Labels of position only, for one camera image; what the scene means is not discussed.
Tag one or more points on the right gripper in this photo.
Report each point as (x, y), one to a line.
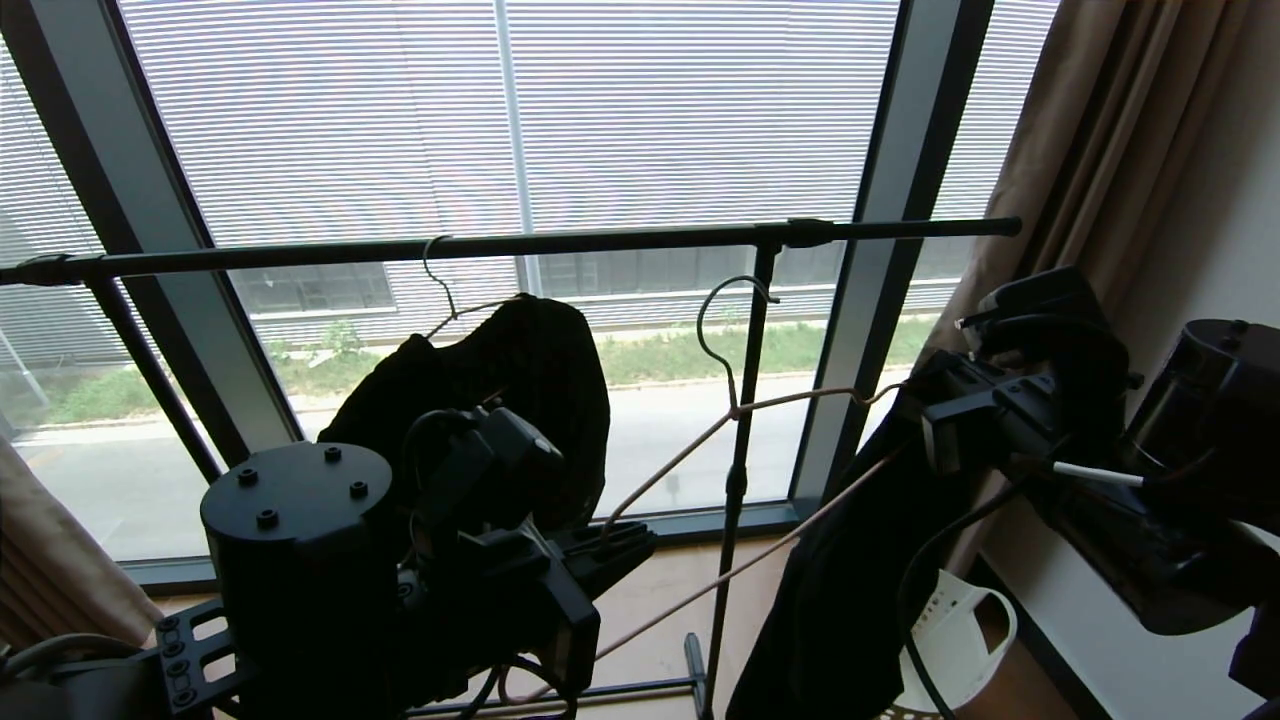
(1010, 420)

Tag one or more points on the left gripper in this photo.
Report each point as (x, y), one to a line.
(500, 610)

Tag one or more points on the pink clothes hanger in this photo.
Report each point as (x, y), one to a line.
(700, 588)
(441, 290)

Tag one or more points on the black shorts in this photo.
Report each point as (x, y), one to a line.
(540, 380)

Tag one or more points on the black garment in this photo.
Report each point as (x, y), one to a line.
(850, 600)

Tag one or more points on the white laundry basket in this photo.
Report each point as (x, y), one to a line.
(960, 640)

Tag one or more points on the black clothes rack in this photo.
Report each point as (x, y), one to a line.
(500, 243)

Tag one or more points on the brown curtain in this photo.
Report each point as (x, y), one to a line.
(1100, 150)
(60, 560)

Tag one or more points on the window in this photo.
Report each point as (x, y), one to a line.
(910, 150)

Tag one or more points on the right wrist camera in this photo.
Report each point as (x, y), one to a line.
(1060, 330)

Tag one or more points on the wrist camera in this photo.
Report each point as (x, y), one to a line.
(1060, 330)
(500, 460)

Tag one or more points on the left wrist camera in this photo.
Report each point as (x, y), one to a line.
(500, 460)

